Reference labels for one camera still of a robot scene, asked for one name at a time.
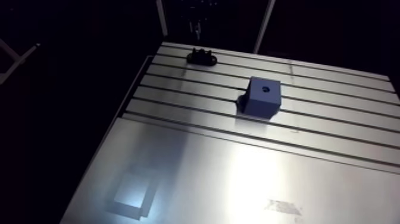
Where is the dark blue-grey block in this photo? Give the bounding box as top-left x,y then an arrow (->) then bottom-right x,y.
236,76 -> 282,120

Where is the pale metal post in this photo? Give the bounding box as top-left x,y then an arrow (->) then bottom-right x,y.
253,0 -> 277,54
155,0 -> 169,38

